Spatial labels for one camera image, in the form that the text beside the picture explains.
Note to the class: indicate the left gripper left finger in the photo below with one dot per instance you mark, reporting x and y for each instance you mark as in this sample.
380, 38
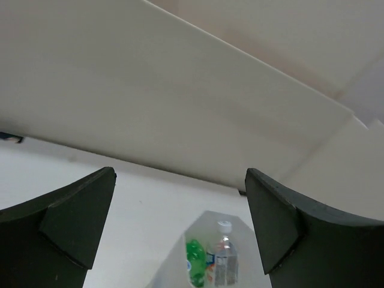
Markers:
52, 240

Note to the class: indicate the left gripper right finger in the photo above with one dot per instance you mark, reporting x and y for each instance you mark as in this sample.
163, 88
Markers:
305, 243

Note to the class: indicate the clear bottle white orange label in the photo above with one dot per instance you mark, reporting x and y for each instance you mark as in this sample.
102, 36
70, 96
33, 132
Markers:
222, 258

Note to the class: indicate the green plastic bottle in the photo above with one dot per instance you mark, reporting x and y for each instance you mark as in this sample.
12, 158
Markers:
197, 256

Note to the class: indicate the clear bottle blue label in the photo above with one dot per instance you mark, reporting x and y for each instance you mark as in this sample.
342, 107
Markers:
189, 266

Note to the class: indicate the white octagonal plastic bin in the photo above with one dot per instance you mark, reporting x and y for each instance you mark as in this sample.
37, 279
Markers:
173, 271

